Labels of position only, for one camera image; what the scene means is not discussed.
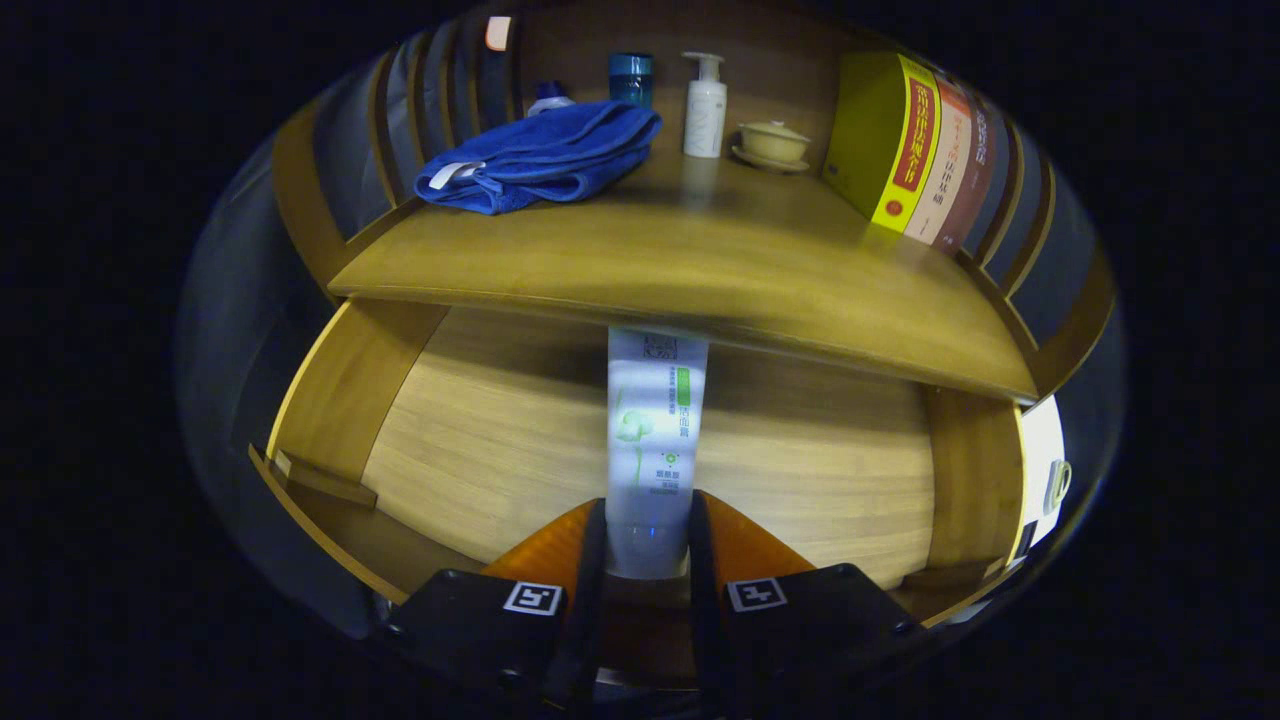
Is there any orange cream book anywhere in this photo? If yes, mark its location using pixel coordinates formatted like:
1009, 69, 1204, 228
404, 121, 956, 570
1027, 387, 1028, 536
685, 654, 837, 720
905, 75, 973, 246

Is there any teal bottle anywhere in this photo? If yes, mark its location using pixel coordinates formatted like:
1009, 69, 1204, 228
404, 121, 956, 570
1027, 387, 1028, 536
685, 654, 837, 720
608, 52, 654, 108

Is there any white side table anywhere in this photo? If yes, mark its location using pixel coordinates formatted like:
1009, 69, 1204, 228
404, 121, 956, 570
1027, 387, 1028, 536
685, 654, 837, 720
1015, 395, 1071, 561

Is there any yellow book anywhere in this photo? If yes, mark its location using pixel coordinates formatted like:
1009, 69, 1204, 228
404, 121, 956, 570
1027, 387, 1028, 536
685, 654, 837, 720
822, 50, 942, 234

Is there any white pump bottle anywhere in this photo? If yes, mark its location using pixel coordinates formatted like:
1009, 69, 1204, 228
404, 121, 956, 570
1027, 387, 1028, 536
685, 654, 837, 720
682, 51, 728, 159

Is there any white tube green print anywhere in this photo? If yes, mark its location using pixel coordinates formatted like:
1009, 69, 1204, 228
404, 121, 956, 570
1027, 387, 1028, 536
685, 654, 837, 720
605, 327, 711, 581

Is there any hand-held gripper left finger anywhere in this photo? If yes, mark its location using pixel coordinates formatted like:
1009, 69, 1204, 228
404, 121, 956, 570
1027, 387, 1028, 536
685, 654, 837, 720
385, 497, 608, 711

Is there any brown book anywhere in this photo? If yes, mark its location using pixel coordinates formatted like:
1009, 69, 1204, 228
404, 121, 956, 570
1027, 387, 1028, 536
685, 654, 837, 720
935, 95, 999, 256

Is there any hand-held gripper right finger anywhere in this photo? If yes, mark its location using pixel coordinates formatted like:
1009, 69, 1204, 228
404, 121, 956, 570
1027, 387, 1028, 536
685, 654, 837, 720
688, 490, 926, 701

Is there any pale green lidded teacup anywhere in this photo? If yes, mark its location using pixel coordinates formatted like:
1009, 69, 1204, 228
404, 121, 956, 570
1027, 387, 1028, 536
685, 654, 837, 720
732, 120, 812, 174

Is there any folded blue towel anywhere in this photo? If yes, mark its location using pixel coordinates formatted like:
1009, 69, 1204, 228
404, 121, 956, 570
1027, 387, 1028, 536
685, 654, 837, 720
413, 99, 663, 216

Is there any wooden countertop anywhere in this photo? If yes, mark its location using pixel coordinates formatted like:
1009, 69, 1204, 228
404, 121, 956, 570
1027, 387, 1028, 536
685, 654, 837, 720
328, 150, 1041, 403

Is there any wooden drawer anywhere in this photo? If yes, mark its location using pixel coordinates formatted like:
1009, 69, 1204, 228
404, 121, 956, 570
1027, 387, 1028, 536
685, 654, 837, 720
248, 297, 1031, 631

